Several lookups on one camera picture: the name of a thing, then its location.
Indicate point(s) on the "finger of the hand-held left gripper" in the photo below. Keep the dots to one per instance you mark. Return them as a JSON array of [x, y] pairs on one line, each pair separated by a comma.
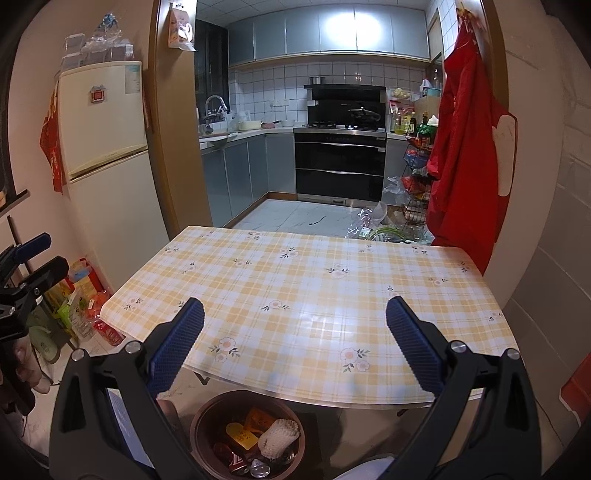
[[48, 272], [32, 244]]

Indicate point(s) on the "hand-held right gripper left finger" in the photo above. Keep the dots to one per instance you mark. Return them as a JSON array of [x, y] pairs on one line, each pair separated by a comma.
[[178, 350]]

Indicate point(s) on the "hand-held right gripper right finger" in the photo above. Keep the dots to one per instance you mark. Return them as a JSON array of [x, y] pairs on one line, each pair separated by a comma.
[[415, 350]]

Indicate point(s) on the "brown round trash bin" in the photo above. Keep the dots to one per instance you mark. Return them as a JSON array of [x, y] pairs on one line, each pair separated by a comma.
[[203, 429]]

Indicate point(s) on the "red snack packet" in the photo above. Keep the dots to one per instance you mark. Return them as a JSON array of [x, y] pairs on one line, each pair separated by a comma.
[[238, 464]]

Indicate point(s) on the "white foam fruit net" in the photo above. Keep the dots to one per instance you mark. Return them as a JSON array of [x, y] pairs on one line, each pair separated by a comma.
[[277, 438]]

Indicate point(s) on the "silver crushed can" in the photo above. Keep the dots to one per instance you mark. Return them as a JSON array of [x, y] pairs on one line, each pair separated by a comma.
[[260, 468]]

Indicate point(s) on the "person's left hand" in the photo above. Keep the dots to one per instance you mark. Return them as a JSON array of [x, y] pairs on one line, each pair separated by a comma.
[[30, 369]]

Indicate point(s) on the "green snack packets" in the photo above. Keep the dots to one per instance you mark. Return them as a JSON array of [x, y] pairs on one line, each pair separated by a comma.
[[74, 316]]

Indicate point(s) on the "yellow plaid tablecloth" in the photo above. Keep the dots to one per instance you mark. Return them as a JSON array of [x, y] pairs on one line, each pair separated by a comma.
[[300, 300]]

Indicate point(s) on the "cream two-door refrigerator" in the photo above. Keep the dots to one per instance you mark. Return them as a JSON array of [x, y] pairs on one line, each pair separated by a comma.
[[106, 138]]

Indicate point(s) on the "plastic bags of groceries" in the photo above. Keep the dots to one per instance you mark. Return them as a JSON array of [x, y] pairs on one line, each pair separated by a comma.
[[383, 221]]

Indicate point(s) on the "red square fridge magnet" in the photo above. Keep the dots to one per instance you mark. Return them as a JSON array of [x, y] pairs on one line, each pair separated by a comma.
[[97, 94]]

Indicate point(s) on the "grey lower kitchen cabinets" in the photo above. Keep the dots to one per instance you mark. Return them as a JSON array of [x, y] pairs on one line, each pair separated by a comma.
[[244, 175]]

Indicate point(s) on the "grey kitchen cabinets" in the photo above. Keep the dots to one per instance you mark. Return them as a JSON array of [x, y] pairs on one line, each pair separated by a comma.
[[323, 32], [244, 175]]

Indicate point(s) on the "red hanging apron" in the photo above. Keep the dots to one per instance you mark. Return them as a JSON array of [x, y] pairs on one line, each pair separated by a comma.
[[461, 161]]

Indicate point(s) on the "clear plastic storage box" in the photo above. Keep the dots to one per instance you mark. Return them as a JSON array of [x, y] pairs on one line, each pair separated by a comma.
[[74, 50]]

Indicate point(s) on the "black built-in stove oven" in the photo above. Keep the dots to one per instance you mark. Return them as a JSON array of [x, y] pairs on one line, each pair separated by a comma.
[[339, 166]]

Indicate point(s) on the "clear plastic bag bundle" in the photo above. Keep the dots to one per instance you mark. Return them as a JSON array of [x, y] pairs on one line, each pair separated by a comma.
[[108, 41]]

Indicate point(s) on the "group of condiment bottles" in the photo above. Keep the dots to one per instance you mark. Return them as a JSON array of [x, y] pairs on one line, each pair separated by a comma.
[[406, 122]]

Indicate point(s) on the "chrome kitchen faucet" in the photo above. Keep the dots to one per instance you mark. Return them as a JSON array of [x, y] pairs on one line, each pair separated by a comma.
[[217, 104]]

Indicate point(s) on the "white basin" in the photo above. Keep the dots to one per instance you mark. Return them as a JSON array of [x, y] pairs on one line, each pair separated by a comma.
[[249, 124]]

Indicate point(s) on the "black wok with lid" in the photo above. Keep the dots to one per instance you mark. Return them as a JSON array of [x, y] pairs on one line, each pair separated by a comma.
[[364, 113]]

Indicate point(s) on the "cardboard box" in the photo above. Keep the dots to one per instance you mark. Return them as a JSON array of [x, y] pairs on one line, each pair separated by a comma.
[[427, 105]]

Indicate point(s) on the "white plastic jug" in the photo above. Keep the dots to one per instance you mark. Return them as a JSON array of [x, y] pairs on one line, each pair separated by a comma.
[[425, 87]]

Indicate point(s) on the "hanging printed paper bag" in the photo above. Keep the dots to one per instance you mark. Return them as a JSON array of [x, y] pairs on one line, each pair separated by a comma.
[[182, 27]]

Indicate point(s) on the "grey upper kitchen cabinets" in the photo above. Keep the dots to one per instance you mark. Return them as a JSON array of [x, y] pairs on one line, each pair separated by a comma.
[[323, 32]]

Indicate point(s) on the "red paper wall hanging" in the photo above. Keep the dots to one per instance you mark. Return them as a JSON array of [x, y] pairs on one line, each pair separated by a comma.
[[53, 143]]

